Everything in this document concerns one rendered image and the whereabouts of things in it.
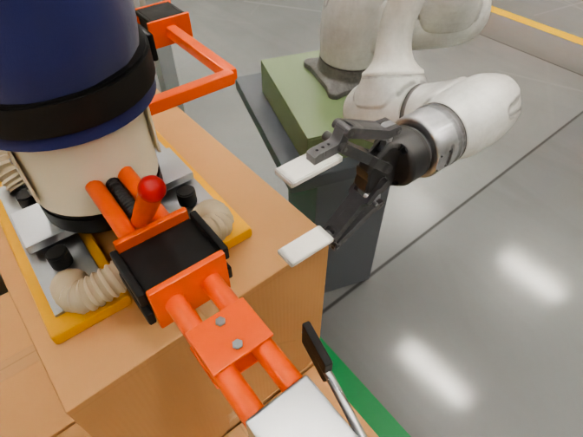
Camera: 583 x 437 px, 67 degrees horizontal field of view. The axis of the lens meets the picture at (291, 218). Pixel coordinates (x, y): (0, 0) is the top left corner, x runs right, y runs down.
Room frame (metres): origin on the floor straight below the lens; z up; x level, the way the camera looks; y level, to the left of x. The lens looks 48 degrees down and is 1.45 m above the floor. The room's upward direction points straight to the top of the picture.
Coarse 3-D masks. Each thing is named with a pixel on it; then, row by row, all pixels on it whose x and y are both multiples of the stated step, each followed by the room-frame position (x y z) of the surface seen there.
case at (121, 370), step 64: (192, 128) 0.69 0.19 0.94; (256, 192) 0.52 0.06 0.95; (0, 256) 0.39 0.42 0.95; (256, 256) 0.39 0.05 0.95; (320, 256) 0.41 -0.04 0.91; (128, 320) 0.28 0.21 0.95; (320, 320) 0.42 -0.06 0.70; (64, 384) 0.20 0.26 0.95; (128, 384) 0.21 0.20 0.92; (192, 384) 0.25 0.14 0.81; (256, 384) 0.32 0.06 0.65
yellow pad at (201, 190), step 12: (156, 132) 0.66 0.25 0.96; (168, 144) 0.62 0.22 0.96; (180, 156) 0.59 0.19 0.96; (192, 168) 0.56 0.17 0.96; (192, 180) 0.52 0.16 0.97; (204, 180) 0.53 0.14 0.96; (168, 192) 0.49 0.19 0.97; (180, 192) 0.47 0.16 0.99; (192, 192) 0.47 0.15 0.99; (204, 192) 0.49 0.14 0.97; (216, 192) 0.50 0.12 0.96; (168, 204) 0.47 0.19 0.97; (180, 204) 0.46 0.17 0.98; (192, 204) 0.46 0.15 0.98; (240, 228) 0.42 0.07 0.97; (228, 240) 0.40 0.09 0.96; (240, 240) 0.41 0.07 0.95
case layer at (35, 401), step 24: (0, 312) 0.53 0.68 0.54; (0, 336) 0.47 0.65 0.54; (24, 336) 0.47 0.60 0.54; (0, 360) 0.41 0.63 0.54; (24, 360) 0.41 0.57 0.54; (0, 384) 0.36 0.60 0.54; (24, 384) 0.36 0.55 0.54; (48, 384) 0.36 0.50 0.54; (0, 408) 0.31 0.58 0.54; (24, 408) 0.31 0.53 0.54; (48, 408) 0.31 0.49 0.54; (336, 408) 0.31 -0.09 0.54; (0, 432) 0.27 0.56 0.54; (24, 432) 0.27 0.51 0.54; (48, 432) 0.27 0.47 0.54; (72, 432) 0.27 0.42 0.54; (240, 432) 0.27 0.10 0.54
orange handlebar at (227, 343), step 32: (224, 64) 0.68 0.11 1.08; (160, 96) 0.58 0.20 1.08; (192, 96) 0.60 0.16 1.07; (96, 192) 0.37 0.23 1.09; (128, 224) 0.32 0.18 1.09; (224, 288) 0.24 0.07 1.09; (192, 320) 0.20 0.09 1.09; (224, 320) 0.20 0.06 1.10; (256, 320) 0.20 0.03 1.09; (224, 352) 0.17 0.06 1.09; (256, 352) 0.17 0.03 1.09; (224, 384) 0.14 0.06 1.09; (288, 384) 0.14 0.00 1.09
